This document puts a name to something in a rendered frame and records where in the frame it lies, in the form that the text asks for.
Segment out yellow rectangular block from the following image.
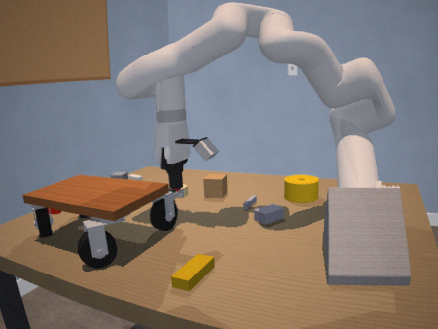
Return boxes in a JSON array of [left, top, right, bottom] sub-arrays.
[[171, 254, 215, 291]]

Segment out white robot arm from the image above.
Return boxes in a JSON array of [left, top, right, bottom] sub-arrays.
[[116, 3, 400, 188]]

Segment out wooden dolly with black caster wheels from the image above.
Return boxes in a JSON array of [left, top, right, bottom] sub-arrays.
[[23, 175, 184, 269]]

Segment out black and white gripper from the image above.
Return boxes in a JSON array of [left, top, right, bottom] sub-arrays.
[[154, 120, 190, 189]]

